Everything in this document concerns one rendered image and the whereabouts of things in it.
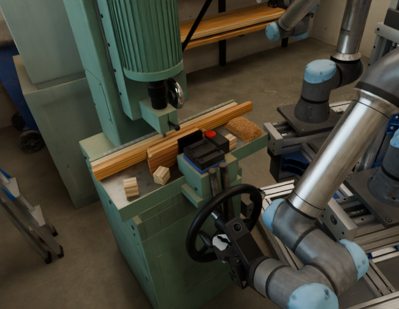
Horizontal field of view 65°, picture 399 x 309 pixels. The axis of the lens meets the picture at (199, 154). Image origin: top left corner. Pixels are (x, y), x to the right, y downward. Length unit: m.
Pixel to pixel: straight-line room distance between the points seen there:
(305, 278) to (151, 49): 0.64
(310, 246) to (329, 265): 0.05
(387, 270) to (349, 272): 1.10
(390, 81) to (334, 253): 0.33
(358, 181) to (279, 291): 0.64
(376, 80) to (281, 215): 0.32
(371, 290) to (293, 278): 1.06
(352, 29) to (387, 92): 0.76
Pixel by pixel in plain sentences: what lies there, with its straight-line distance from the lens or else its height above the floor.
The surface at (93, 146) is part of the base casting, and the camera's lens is 1.39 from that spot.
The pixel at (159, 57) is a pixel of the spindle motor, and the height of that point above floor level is 1.26.
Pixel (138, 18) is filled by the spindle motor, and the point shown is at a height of 1.37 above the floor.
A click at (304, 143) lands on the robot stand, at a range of 1.45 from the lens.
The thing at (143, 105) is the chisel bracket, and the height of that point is 1.07.
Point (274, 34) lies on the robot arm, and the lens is 1.47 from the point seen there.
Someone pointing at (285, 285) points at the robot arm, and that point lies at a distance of 0.63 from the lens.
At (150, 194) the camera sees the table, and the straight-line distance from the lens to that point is 0.96.
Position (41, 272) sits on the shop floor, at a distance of 2.09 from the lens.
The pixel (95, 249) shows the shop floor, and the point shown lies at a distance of 2.04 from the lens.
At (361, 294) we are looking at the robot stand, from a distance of 1.65.
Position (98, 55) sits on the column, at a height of 1.22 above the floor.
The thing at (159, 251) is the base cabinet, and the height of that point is 0.62.
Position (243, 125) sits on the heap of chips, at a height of 0.93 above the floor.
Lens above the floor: 1.57
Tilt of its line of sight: 39 degrees down
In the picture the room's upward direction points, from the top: 4 degrees counter-clockwise
